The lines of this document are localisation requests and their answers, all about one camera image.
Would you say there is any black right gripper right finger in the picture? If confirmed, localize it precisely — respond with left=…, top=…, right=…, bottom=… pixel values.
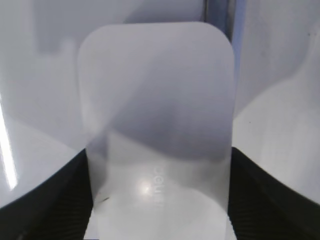
left=227, top=147, right=320, bottom=240

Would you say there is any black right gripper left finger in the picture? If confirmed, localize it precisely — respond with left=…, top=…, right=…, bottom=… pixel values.
left=0, top=150, right=93, bottom=240

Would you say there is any white whiteboard eraser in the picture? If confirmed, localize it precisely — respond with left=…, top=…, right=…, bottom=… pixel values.
left=77, top=22, right=235, bottom=240

